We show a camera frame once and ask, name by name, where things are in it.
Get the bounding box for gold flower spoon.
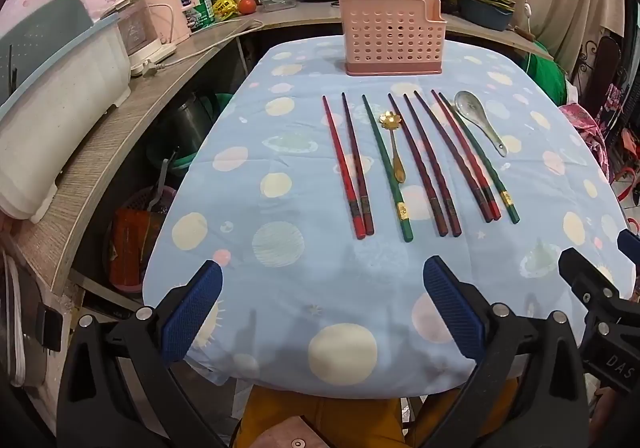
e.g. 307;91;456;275
378;111;407;185

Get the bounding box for pink floral cloth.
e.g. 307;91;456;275
559;102;612;181

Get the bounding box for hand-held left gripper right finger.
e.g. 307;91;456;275
414;255;597;448

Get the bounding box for red chopstick black band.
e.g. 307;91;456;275
322;96;367;241
431;90;502;221

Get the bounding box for pink electric kettle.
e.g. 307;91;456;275
144;0;195;42

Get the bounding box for steel pot under counter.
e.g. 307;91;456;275
171;95;214;159

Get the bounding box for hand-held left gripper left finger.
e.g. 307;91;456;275
57;260;227;448

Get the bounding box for blue planet print tablecloth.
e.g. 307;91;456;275
142;35;640;399

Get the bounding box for white power cable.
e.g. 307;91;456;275
162;18;264;69

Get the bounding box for dark brown chopstick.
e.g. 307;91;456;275
413;90;493;223
388;93;448;237
403;93;463;236
341;92;375;236

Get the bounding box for green plastic bag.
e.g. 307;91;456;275
524;40;572;104

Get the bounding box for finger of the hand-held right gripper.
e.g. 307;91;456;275
616;229;640;303
558;248;624;324

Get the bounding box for red plastic basket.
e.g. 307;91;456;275
112;184;176;289

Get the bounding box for green chopstick gold band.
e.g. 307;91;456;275
438;92;521;225
362;94;415;243

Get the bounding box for white power strip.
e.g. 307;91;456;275
141;55;172;78

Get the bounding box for dark metal chair back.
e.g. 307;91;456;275
574;35;640;104

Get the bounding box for pink perforated utensil basket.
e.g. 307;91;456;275
338;0;447;76

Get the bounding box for green plastic basin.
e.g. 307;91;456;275
146;92;237;173

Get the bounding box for grey wooden counter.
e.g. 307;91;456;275
0;2;555;311

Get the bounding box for person's yellow pants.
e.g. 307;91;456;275
234;377;522;448

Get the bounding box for stacked blue basins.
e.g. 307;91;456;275
456;0;516;32

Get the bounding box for brown snap pouch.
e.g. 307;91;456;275
239;415;322;448

